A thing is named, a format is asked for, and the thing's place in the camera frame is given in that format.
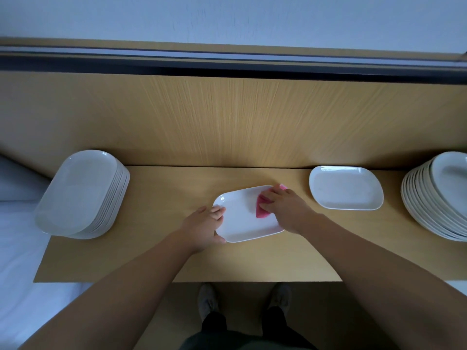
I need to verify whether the person's left hand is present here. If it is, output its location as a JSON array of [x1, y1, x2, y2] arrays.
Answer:
[[177, 205, 228, 254]]

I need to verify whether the person's right hand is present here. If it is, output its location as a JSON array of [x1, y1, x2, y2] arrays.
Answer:
[[257, 184, 321, 235]]

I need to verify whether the pink cleaning cloth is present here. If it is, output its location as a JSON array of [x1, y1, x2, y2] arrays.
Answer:
[[255, 183, 289, 218]]

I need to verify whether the white glossy rectangular plate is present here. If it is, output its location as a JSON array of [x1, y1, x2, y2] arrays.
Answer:
[[212, 186, 286, 244], [309, 165, 385, 211]]

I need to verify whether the pile of white oblong plates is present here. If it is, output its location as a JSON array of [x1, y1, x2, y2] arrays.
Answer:
[[35, 149, 131, 240]]

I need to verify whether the stack of white round plates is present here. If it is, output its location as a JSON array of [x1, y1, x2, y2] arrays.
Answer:
[[400, 151, 467, 242]]

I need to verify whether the person's right forearm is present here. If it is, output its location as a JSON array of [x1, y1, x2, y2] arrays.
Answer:
[[305, 213, 467, 350]]

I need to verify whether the person's left forearm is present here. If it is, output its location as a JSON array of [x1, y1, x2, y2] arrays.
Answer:
[[18, 237, 197, 350]]

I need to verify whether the grey upholstered headboard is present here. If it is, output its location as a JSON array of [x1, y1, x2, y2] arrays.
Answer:
[[0, 155, 51, 203]]

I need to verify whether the white bed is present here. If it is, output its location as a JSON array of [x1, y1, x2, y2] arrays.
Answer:
[[0, 200, 92, 350]]

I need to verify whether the black wall rail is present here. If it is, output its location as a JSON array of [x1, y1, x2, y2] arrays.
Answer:
[[0, 46, 467, 85]]

